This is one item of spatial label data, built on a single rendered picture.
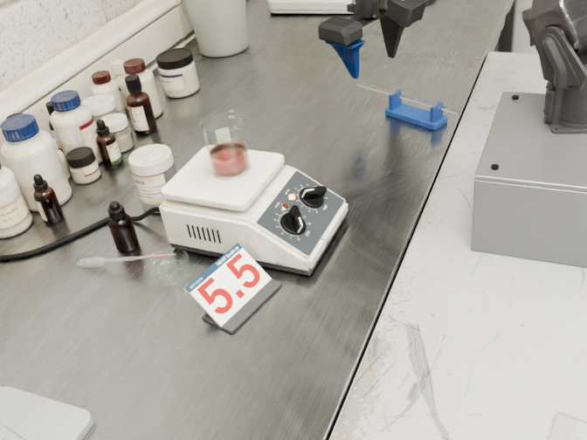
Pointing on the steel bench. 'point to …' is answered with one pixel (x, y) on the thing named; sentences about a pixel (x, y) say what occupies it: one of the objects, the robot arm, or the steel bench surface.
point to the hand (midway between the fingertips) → (373, 47)
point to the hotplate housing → (243, 230)
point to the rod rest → (434, 120)
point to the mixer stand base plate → (40, 417)
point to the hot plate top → (258, 160)
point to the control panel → (320, 216)
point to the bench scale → (308, 6)
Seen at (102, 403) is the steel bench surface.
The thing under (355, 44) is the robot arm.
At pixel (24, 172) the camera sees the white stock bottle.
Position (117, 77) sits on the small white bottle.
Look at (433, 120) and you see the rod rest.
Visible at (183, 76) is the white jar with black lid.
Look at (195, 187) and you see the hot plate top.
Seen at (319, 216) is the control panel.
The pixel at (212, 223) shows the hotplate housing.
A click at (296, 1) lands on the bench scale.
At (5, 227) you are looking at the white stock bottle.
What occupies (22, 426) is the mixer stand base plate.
